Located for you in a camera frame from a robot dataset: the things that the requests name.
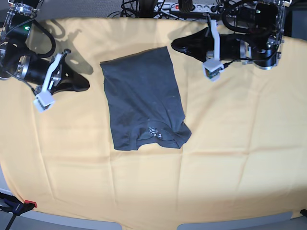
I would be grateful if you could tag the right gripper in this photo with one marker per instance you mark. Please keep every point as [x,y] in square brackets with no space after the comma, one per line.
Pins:
[63,78]

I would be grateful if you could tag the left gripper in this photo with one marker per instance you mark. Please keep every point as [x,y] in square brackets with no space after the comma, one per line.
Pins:
[200,45]

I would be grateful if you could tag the blue-grey T-shirt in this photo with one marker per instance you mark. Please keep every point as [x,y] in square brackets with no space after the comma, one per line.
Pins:
[144,102]

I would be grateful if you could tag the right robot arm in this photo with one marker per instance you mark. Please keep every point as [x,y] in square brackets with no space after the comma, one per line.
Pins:
[15,32]

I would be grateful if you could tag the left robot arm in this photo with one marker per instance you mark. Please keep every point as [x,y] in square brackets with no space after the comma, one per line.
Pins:
[256,27]

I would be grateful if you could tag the white power strip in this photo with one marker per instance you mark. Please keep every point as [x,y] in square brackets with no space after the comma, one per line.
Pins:
[174,8]

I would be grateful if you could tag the yellow table cloth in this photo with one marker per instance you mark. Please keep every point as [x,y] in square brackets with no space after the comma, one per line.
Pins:
[246,158]

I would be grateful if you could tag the blue bar clamp red pad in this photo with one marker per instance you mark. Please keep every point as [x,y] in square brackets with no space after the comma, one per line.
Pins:
[11,204]

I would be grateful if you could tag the black clamp at right edge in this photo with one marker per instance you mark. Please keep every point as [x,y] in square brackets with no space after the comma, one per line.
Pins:
[303,212]

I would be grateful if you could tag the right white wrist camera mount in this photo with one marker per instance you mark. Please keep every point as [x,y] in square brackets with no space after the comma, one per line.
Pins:
[44,99]

